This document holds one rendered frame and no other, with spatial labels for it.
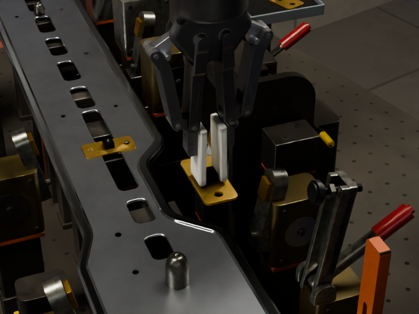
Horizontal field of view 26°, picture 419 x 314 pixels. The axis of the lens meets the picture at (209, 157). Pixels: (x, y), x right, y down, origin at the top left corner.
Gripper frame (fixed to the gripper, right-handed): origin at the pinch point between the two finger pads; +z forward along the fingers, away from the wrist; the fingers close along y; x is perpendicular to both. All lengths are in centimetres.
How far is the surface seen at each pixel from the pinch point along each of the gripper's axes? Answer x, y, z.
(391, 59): -209, -162, 130
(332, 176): -0.2, -15.4, 7.8
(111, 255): -20.1, 6.8, 29.2
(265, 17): -50, -29, 13
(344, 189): 2.6, -15.6, 7.7
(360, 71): -205, -145, 130
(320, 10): -50, -40, 14
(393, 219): 1.3, -23.7, 15.5
